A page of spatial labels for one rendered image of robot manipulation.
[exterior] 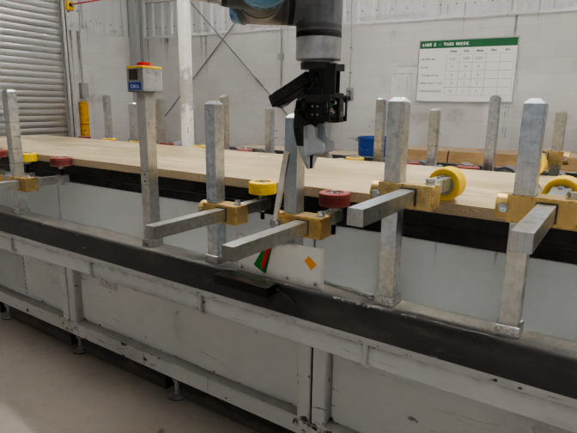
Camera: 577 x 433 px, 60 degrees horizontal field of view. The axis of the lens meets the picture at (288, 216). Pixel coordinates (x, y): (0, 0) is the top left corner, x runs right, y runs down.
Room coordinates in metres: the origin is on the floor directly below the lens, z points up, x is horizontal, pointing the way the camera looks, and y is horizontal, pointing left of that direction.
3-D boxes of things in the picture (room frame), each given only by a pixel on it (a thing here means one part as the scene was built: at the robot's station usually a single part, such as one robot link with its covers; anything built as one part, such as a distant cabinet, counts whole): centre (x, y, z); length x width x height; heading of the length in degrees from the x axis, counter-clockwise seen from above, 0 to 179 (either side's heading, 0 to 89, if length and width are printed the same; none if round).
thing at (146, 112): (1.45, 0.41, 0.93); 0.05 x 0.04 x 0.45; 56
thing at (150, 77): (1.45, 0.41, 1.18); 0.07 x 0.07 x 0.08; 56
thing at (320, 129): (1.05, -0.07, 1.04); 0.06 x 0.03 x 0.09; 55
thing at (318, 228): (1.16, -0.03, 0.85); 0.13 x 0.06 x 0.05; 56
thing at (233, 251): (1.09, -0.01, 0.84); 0.43 x 0.03 x 0.04; 146
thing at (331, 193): (1.25, -0.12, 0.85); 0.08 x 0.08 x 0.11
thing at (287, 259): (1.16, 0.03, 0.75); 0.26 x 0.01 x 0.10; 56
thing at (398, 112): (1.03, -0.22, 0.90); 0.03 x 0.03 x 0.48; 56
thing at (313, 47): (1.04, -0.06, 1.23); 0.10 x 0.09 x 0.05; 145
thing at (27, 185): (1.85, 1.01, 0.82); 0.13 x 0.06 x 0.05; 56
